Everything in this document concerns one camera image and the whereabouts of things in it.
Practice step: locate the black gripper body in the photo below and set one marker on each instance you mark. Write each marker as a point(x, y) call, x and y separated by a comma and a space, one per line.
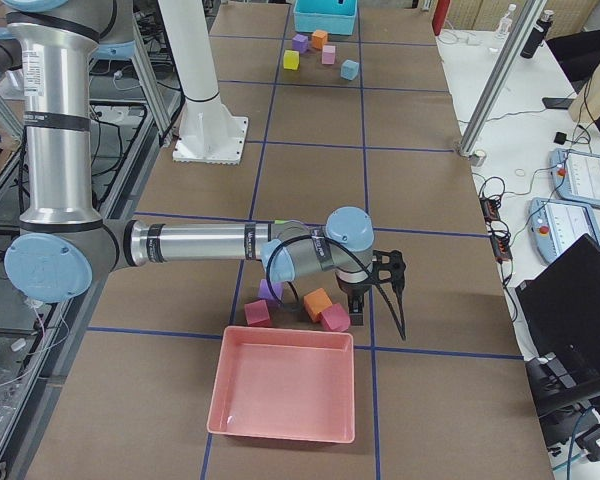
point(353, 289)

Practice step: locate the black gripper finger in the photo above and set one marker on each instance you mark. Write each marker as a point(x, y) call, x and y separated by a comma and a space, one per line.
point(356, 309)

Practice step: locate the light blue foam block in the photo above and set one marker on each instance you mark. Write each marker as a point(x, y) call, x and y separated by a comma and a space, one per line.
point(349, 69)

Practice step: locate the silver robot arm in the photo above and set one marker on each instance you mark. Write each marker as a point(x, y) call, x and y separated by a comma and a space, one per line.
point(65, 244)

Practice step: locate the magenta foam block right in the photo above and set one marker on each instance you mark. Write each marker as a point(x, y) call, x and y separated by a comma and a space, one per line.
point(335, 319)

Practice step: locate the magenta foam block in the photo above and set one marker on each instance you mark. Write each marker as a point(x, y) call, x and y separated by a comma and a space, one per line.
point(257, 314)
point(335, 319)

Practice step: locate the orange foam block near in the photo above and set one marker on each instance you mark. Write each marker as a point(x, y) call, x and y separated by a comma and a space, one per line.
point(315, 302)

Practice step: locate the orange foam block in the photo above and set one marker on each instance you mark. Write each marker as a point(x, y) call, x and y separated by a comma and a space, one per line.
point(315, 302)
point(319, 38)

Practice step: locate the purple foam block near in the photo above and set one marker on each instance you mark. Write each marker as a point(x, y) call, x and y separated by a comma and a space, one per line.
point(272, 292)

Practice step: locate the purple foam block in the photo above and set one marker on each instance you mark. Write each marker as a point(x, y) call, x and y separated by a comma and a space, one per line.
point(272, 292)
point(300, 43)

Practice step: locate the magenta foam block left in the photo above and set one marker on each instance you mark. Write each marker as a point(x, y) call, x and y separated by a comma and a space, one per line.
point(257, 314)

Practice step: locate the pink plastic tray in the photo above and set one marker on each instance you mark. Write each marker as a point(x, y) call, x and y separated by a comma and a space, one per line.
point(284, 384)

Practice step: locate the black orange power strip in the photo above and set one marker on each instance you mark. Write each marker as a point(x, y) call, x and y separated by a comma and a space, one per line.
point(498, 231)

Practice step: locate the lower teach pendant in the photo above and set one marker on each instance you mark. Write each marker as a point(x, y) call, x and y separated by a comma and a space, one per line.
point(556, 225)

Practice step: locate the teach pendant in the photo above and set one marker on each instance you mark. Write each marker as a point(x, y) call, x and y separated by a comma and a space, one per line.
point(556, 225)
point(576, 175)

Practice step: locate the black laptop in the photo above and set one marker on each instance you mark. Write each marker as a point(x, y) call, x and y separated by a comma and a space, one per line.
point(562, 304)

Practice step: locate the black monitor stand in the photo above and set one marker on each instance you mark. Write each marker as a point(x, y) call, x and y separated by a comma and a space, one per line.
point(566, 402)

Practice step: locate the yellow foam block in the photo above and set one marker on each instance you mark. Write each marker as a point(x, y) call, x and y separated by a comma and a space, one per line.
point(291, 60)

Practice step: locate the pink foam block far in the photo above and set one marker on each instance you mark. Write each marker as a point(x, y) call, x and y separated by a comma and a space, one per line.
point(328, 54)

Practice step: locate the purple foam block far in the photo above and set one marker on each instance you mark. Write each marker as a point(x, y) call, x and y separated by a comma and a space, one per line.
point(300, 43)

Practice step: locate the orange foam block far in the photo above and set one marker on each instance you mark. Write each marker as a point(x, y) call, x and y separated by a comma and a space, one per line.
point(319, 38)

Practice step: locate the upper teach pendant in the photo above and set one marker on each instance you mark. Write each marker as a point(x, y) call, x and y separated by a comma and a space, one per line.
point(576, 175)

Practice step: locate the blue plastic bin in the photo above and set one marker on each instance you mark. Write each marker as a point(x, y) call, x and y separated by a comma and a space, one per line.
point(333, 16)

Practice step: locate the black smartphone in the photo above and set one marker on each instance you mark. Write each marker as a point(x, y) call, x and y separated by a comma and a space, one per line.
point(553, 103)

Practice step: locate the red fire extinguisher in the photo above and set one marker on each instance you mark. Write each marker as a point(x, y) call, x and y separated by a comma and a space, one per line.
point(440, 16)

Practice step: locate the clear sanitizer bottle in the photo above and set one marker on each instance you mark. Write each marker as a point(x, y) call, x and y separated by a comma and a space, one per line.
point(505, 22)

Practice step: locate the black water bottle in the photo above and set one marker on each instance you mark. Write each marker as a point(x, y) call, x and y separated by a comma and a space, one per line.
point(537, 34)

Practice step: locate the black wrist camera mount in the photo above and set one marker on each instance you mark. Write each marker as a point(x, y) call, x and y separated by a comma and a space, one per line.
point(389, 267)

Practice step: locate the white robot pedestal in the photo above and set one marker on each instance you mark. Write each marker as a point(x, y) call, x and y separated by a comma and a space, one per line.
point(208, 132)

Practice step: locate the aluminium frame post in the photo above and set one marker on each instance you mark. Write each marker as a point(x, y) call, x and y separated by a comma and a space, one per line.
point(511, 49)

